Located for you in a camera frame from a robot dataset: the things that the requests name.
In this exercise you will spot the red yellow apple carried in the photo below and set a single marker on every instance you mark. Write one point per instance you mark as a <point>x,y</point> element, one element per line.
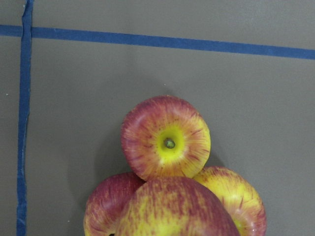
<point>175,206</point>

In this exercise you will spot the red yellow apple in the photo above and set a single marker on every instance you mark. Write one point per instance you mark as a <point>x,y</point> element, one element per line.
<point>165,136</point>
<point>105,204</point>
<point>239,198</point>

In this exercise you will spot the red yellow apple far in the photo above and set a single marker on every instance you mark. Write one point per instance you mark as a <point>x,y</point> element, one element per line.
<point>239,198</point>

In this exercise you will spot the red yellow apple left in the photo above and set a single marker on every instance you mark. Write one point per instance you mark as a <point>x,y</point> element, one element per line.
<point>105,204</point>

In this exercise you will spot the red yellow apple near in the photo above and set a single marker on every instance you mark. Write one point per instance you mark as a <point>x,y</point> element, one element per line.
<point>165,136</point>

